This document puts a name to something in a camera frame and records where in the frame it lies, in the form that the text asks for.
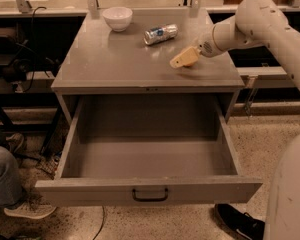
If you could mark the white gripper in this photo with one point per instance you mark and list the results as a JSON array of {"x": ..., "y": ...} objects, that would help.
[{"x": 206, "y": 46}]

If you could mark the orange fruit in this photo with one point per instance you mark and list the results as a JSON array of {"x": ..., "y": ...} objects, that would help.
[{"x": 189, "y": 64}]

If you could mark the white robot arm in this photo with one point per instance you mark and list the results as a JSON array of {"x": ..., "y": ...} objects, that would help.
[{"x": 261, "y": 23}]

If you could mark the open grey top drawer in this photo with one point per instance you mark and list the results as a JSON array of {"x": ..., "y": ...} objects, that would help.
[{"x": 117, "y": 143}]

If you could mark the silver blue soda can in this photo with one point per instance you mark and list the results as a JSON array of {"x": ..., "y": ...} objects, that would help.
[{"x": 160, "y": 34}]

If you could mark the grey metal cabinet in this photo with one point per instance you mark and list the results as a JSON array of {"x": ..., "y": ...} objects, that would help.
[{"x": 103, "y": 61}]

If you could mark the white ceramic bowl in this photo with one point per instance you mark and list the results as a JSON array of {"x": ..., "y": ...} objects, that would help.
[{"x": 118, "y": 18}]

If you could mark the black sneaker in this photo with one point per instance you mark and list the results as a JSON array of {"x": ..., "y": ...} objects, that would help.
[{"x": 242, "y": 224}]

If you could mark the dark machinery on left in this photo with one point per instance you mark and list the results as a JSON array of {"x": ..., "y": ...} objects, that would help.
[{"x": 19, "y": 62}]

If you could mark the white sneaker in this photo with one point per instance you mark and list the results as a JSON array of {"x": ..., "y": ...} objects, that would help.
[{"x": 34, "y": 208}]

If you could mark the person leg in jeans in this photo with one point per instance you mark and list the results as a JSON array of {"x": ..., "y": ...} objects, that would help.
[{"x": 11, "y": 191}]

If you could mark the black drawer handle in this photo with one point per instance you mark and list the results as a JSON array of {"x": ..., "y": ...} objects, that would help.
[{"x": 150, "y": 196}]

